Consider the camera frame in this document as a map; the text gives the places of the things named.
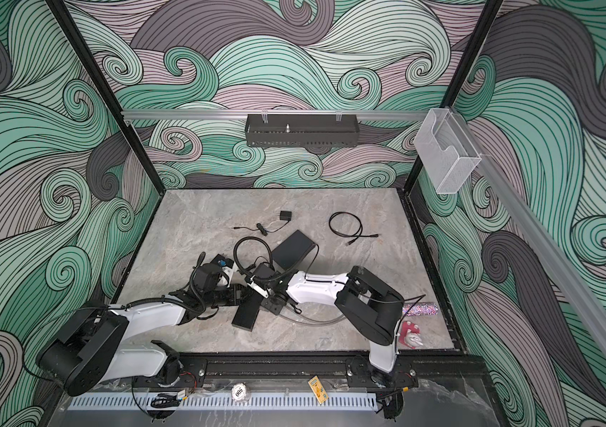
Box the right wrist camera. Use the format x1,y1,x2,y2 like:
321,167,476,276
248,281,269,299

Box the grey ethernet cable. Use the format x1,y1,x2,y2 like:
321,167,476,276
291,309,347,327

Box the black wall tray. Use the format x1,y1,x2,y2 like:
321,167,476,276
244,113,360,149

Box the red yellow wire bundle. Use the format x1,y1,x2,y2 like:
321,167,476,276
171,370,198,401

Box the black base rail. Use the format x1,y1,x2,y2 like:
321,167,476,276
135,350,487,389

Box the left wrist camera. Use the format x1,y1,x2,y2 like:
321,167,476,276
212,254,235,286

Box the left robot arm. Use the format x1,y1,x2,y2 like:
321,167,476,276
36,254,245,397

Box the coiled black cable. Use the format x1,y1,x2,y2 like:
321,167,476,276
328,211,381,247

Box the ribbed black network switch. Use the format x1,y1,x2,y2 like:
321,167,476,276
231,293,264,332

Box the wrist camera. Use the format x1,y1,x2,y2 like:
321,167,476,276
248,281,269,299
212,254,235,286

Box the pink white toy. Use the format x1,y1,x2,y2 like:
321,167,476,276
398,321,424,350

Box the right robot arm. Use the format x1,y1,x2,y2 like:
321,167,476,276
233,231,423,375

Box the clear acrylic wall holder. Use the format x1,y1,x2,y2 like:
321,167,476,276
413,109,481,195

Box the yellow tag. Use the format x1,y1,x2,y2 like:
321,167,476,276
308,375,329,405

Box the white slotted cable duct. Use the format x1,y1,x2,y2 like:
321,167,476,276
68,392,378,411

